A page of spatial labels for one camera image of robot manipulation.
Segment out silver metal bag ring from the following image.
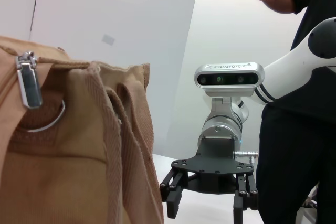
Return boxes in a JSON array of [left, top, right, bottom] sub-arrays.
[[27, 99, 66, 133]]

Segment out person in black clothes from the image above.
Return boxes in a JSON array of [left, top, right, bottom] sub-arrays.
[[256, 0, 336, 224]]

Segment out silver metal zipper pull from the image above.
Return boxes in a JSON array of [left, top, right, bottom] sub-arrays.
[[14, 50, 43, 110]]

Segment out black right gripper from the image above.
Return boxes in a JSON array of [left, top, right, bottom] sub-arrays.
[[159, 136, 259, 224]]

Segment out khaki canvas food bag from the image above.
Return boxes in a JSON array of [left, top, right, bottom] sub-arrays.
[[0, 36, 165, 224]]

